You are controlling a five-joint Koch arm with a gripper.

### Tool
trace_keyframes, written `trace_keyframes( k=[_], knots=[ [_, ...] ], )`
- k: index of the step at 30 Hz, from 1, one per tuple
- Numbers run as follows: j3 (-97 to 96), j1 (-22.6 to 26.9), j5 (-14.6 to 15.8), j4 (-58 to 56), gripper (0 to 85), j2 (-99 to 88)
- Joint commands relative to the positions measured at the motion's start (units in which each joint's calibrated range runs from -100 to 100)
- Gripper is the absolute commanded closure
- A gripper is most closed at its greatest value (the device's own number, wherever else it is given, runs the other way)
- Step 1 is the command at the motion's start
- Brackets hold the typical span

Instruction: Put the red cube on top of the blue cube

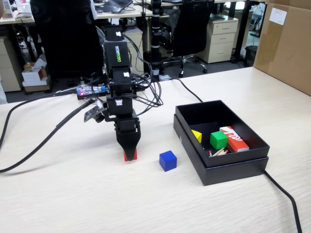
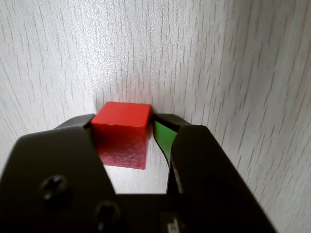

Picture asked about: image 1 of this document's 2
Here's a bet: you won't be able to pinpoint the black gripper servo block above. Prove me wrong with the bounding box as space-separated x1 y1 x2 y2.
113 114 142 162

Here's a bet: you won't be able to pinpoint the red wooden cube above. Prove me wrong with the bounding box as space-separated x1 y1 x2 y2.
123 148 138 162

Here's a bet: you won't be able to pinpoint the blue wooden cube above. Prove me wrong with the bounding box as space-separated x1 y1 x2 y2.
159 150 178 172

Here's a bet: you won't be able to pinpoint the green wooden cube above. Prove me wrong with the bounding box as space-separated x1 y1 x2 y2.
209 131 228 150

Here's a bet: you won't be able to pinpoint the blue controller board red LED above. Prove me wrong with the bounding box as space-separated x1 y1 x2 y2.
76 85 109 97

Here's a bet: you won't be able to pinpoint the yellow wooden block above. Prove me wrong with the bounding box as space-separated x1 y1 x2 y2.
191 129 203 144

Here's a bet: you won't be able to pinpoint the black cardboard box tray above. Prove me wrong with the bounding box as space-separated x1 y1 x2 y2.
174 99 271 168

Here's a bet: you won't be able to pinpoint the black open box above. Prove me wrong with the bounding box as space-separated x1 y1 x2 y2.
173 114 270 186

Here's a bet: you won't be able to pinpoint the flat brown box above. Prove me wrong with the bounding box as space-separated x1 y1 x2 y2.
24 84 52 93

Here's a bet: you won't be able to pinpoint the orange white matchbox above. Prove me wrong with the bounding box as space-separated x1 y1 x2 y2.
219 126 250 153

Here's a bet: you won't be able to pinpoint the black pole white bands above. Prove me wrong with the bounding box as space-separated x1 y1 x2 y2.
150 0 163 83

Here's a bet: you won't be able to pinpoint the flat white box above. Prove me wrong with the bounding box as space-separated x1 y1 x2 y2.
22 79 51 87

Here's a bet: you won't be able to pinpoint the white carton red side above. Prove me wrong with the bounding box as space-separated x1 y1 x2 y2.
21 66 48 83

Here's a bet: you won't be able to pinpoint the large black office chair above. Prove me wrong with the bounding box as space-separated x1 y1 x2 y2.
29 0 106 88

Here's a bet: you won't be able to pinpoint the black mesh swivel chair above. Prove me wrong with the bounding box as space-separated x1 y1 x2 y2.
161 0 215 78

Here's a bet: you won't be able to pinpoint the cream office desk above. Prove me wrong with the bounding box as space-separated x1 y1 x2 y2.
0 3 154 25
143 0 267 63

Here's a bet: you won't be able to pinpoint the person in white shirt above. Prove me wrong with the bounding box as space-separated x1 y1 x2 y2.
0 74 7 105

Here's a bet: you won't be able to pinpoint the black laptop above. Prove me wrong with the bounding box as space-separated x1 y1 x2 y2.
95 0 135 14

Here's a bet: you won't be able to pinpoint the cream drawer cabinet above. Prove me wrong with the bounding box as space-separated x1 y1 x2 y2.
0 36 24 93

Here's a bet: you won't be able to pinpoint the black waste bin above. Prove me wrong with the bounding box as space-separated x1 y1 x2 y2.
244 45 259 68

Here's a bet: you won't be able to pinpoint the small white box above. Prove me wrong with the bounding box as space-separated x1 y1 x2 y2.
22 3 34 17

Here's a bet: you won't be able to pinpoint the large brown cardboard box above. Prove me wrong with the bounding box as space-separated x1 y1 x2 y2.
252 0 311 97

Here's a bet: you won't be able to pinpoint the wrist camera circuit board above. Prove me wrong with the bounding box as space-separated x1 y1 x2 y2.
84 103 108 124

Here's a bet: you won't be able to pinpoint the thin black servo wire bundle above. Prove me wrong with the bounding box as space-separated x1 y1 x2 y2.
90 33 164 117

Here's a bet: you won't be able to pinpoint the thick black camera cable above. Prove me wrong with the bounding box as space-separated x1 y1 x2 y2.
0 91 98 174

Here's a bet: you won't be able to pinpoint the cream drawer pedestal three drawers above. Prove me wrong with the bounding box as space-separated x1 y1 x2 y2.
199 18 239 64

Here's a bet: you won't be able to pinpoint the picture frame box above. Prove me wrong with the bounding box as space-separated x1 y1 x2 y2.
1 0 14 20

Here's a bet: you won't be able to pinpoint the thick black power cable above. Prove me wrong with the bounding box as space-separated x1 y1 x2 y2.
169 77 303 233

